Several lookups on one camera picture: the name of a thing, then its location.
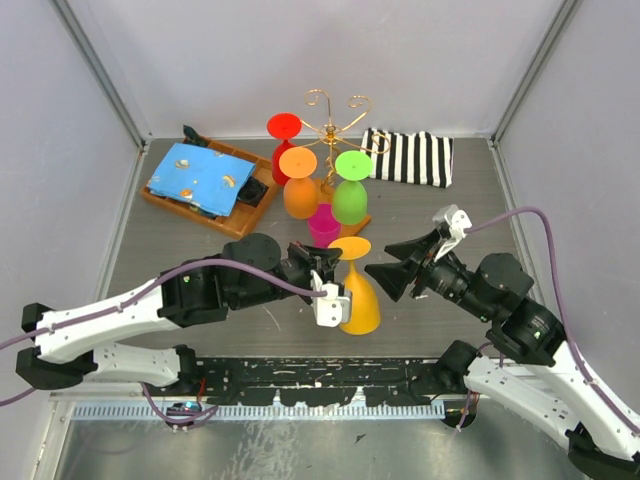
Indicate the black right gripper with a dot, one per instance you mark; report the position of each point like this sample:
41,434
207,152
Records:
392,276

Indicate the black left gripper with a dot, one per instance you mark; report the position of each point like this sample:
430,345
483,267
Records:
321,260

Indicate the green plastic wine glass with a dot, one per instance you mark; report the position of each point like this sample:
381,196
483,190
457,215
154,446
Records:
350,199

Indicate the yellow plastic wine glass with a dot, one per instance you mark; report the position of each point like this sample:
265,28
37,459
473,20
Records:
365,313

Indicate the orange plastic wine glass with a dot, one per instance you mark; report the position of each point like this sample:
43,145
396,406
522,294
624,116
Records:
300,191

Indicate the gold wire glass rack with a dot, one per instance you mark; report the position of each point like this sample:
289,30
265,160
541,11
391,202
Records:
332,135

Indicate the red plastic wine glass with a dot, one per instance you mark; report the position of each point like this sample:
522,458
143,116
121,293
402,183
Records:
284,127

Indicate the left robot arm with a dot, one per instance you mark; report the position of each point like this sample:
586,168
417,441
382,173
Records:
88,343

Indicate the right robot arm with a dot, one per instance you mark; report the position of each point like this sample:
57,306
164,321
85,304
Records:
598,443

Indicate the pink plastic wine glass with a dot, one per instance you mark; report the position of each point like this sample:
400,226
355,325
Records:
323,227

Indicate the wooden compartment tray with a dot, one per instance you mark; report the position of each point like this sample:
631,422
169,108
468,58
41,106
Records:
243,218

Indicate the black item in tray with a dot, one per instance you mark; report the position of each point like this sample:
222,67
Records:
252,192

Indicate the black white striped cloth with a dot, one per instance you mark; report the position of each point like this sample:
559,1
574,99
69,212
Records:
418,158

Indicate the blue patterned cloth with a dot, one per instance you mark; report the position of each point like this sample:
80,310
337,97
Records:
200,177

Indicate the dark patterned cloth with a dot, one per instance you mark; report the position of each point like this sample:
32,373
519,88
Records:
191,137

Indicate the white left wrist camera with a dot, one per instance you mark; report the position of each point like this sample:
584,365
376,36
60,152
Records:
332,305

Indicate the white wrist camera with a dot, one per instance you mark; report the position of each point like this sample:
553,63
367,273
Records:
451,223
332,305

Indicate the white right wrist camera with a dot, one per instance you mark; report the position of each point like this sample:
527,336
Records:
451,223

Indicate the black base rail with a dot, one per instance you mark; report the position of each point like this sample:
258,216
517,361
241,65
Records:
314,382

